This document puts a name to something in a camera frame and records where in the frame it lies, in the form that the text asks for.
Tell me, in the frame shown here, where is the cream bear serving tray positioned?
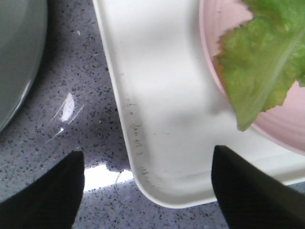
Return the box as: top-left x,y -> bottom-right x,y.
93,0 -> 305,208

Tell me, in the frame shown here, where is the green lettuce leaf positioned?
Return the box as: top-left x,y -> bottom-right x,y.
217,0 -> 305,131

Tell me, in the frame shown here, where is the pink round plate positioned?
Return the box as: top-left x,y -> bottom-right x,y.
199,0 -> 305,154

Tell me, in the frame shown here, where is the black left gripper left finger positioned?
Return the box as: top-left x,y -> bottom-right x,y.
0,151 -> 85,229

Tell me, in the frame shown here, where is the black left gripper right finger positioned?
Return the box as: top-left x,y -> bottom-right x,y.
211,146 -> 305,229

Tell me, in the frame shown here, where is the pale green electric pot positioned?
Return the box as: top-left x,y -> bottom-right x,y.
0,0 -> 48,129

